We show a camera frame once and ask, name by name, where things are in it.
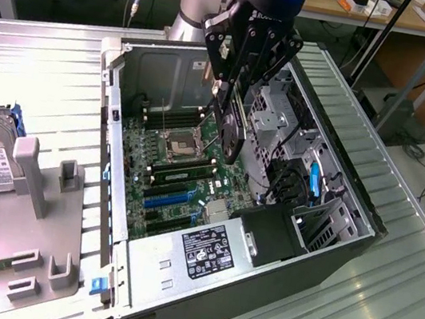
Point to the graphics card with black fan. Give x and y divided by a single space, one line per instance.
231 142

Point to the white label sticker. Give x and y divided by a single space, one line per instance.
199 64

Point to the small orange box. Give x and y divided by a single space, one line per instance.
344 3

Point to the silver disk bay cage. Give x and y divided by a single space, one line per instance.
271 120

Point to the black white small box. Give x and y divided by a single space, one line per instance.
366 4

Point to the black tripod pole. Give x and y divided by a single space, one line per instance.
381 36

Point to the thin socket locking lever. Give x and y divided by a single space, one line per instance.
164 117

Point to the silver socket cover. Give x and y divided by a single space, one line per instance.
199 143

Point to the black box on floor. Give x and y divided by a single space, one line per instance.
386 106

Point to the green motherboard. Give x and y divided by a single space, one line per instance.
225 178

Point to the green installed RAM stick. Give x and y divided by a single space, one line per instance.
181 177

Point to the blue expansion slot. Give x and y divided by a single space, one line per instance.
169 200

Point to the silver chipset heatsink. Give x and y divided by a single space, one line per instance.
216 210

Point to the blue card retention clip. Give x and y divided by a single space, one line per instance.
104 174

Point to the perforated silver disk bay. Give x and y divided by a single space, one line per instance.
331 227

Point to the black plastic shroud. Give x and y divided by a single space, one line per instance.
265 236

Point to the long black expansion slot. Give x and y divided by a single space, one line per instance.
168 219
169 230

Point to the silver power supply unit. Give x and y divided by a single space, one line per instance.
147 262

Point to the open black PC case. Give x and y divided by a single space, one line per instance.
296 294

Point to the blue case latch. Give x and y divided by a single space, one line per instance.
98 286

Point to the grey plastic parts rack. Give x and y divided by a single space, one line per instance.
3 231

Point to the blue disk carrier bracket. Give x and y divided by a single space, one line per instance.
18 120

